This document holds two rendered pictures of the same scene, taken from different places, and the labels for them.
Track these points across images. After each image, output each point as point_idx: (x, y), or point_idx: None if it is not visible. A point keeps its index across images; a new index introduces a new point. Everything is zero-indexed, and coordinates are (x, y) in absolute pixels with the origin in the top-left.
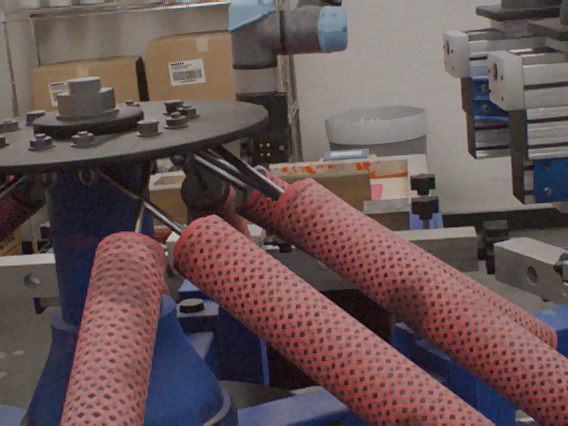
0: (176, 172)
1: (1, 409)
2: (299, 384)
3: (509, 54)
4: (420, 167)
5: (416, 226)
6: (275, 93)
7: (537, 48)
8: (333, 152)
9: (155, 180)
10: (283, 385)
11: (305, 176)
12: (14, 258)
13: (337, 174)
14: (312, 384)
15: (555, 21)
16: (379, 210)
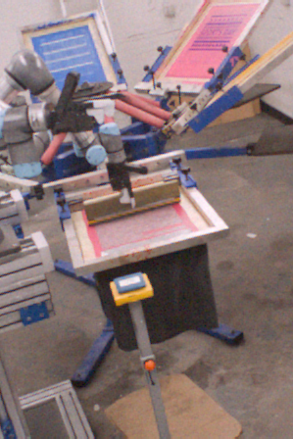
0: (211, 230)
1: (128, 138)
2: (168, 336)
3: (14, 194)
4: (73, 252)
5: (65, 204)
6: (109, 162)
7: None
8: (139, 282)
9: (213, 221)
10: (174, 333)
11: (108, 197)
12: (175, 153)
13: (95, 200)
14: (162, 340)
15: None
16: (75, 196)
